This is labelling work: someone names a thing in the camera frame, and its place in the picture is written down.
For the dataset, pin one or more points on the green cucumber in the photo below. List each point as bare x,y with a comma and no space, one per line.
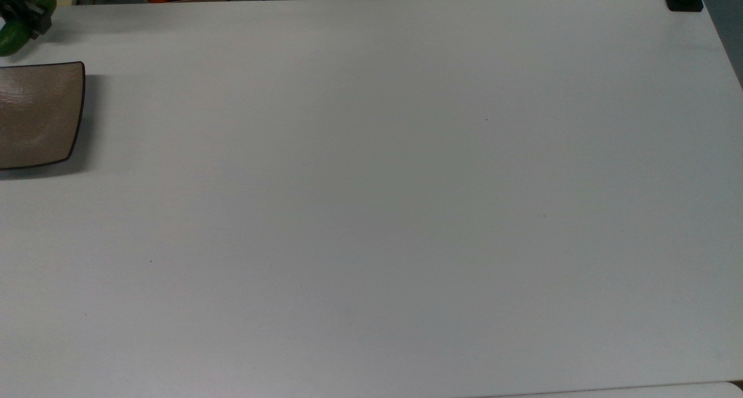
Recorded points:
13,39

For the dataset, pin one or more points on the brown square ceramic plate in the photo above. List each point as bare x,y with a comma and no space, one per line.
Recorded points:
38,116

